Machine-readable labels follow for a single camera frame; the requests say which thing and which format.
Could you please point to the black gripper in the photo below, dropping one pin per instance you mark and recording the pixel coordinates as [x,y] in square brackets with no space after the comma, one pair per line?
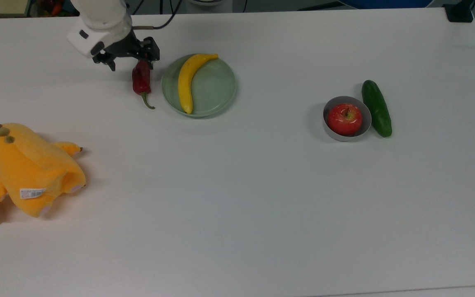
[132,47]

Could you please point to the red chili pepper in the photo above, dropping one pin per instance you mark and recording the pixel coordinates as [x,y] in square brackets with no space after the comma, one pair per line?
[141,80]

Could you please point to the pale green plastic plate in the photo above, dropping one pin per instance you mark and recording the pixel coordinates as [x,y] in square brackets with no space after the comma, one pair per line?
[217,88]

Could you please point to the yellow banana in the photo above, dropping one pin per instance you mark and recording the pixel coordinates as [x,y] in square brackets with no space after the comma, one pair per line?
[184,80]

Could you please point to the box of colourful toys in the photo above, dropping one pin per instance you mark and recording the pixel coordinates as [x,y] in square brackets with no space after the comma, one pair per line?
[50,6]

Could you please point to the yellow plush toy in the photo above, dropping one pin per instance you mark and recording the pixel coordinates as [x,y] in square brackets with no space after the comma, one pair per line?
[27,165]

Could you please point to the small grey bowl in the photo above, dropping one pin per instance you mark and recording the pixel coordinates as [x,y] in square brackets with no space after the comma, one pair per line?
[333,130]

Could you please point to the red apple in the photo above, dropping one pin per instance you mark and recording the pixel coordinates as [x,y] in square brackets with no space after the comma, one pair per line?
[344,119]

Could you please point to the green cucumber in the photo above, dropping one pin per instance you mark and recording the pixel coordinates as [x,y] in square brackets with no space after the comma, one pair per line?
[377,108]

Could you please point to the black table clamp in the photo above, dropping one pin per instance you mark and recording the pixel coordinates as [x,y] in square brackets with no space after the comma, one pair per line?
[459,11]

